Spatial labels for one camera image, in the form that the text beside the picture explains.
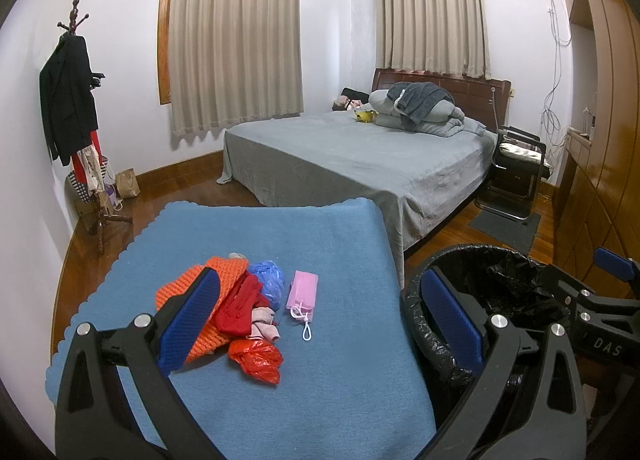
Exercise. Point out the dark grey clothing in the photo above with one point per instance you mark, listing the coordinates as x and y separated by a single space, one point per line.
418 102

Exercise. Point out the black metal chair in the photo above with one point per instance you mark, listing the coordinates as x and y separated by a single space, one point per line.
518 165

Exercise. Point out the grey sock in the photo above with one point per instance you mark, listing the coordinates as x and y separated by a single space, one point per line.
235 255

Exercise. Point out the yellow plush toy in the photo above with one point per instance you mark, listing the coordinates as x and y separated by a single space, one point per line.
366 115

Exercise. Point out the beige curtain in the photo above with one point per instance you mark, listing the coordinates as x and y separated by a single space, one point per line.
448 37
233 61

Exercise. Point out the blue plastic bag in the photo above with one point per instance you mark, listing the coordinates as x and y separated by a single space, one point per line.
272 279

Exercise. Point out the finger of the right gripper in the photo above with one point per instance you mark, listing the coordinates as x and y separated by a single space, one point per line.
624 269

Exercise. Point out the wooden coat rack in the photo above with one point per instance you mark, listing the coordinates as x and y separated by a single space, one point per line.
103 206

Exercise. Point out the bed with grey sheet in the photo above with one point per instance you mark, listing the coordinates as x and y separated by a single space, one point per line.
417 180

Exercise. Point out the blue table cloth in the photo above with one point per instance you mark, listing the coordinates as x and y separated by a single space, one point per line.
354 391

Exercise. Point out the beige tote bag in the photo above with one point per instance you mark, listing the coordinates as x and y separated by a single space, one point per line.
91 163

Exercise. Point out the wooden headboard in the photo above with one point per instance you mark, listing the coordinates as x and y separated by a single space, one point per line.
483 100

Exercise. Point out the left beige curtain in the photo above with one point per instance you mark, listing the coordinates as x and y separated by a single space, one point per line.
233 61

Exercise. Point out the pink mask pack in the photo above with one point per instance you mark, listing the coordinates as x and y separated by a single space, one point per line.
302 300

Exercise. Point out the right beige curtain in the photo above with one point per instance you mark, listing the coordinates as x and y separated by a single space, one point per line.
448 37

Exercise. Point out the wooden wardrobe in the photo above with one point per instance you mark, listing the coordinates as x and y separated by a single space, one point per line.
597 205

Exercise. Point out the dark grey floor mat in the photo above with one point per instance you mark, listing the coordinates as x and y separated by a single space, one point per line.
519 235

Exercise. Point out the red cloth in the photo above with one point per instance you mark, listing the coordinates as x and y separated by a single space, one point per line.
234 315

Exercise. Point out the pink white cloth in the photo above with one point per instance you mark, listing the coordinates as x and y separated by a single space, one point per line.
263 326

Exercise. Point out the red garment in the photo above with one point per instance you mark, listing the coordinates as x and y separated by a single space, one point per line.
94 141

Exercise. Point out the black coat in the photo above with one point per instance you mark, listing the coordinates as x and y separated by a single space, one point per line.
68 110

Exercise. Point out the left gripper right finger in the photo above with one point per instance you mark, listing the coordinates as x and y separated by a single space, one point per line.
525 401

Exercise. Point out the brown paper bag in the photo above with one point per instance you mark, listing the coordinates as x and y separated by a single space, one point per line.
126 184

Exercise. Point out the red plastic bag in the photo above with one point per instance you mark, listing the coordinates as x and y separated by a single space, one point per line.
257 358

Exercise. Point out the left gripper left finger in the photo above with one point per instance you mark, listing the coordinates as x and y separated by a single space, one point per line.
115 399

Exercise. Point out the pink doll toy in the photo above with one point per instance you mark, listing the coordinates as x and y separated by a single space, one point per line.
343 103

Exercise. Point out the checkered bag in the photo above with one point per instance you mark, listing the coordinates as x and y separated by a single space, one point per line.
80 187

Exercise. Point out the black lined trash bin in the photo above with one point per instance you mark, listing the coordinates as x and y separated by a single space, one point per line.
504 282

